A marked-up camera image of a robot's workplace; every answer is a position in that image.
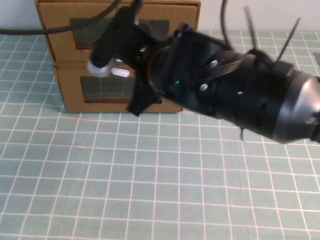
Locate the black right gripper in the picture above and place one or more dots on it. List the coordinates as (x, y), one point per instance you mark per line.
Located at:
(185, 70)

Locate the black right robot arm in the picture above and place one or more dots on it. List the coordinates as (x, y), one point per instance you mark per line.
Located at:
(275, 105)

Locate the cardboard shoe box with window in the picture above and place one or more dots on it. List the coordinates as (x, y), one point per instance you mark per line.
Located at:
(72, 100)

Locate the cardboard box outer shell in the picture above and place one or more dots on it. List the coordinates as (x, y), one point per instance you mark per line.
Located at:
(40, 10)

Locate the green checked tablecloth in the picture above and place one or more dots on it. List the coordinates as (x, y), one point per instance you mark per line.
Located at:
(125, 175)

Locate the black zip tie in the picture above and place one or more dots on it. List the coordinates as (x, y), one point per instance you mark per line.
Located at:
(287, 40)
(251, 27)
(242, 133)

